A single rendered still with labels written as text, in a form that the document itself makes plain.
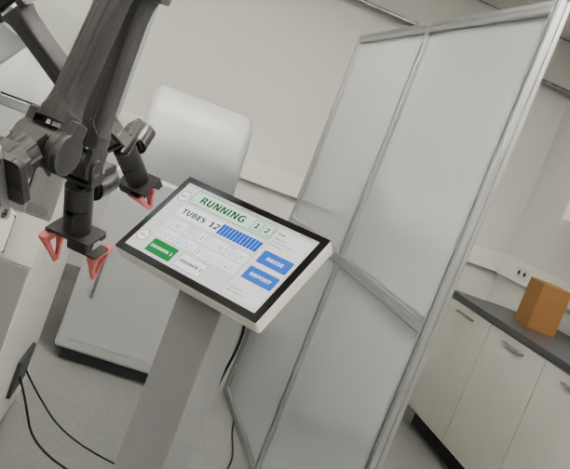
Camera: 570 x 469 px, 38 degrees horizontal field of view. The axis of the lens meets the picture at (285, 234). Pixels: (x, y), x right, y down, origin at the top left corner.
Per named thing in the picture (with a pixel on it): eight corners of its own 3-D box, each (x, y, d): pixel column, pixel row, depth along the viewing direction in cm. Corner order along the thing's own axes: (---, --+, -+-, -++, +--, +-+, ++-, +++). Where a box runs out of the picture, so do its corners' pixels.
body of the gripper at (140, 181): (135, 171, 209) (126, 150, 204) (163, 183, 204) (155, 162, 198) (117, 187, 206) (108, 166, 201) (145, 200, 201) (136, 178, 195)
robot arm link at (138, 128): (86, 140, 195) (108, 128, 190) (108, 109, 203) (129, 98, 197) (121, 174, 201) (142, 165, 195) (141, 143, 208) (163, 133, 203)
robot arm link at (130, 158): (107, 153, 195) (128, 154, 193) (120, 134, 199) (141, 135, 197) (117, 173, 200) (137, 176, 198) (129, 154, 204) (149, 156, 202)
